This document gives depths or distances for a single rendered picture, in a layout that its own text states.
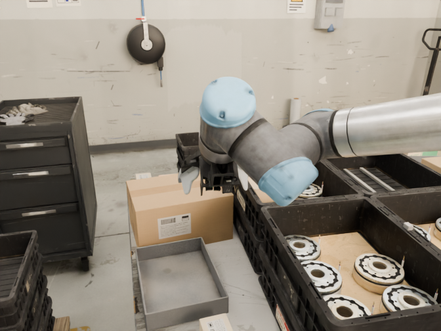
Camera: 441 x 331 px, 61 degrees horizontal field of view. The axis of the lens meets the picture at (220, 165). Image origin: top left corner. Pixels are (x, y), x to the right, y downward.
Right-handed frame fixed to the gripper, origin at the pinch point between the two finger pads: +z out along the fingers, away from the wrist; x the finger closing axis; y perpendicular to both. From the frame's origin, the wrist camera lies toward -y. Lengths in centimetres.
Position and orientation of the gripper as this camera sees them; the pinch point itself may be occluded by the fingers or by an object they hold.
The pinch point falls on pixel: (212, 176)
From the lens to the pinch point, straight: 83.3
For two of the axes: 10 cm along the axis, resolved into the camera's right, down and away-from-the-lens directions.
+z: -0.8, 4.0, 9.2
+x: 9.9, -0.6, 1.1
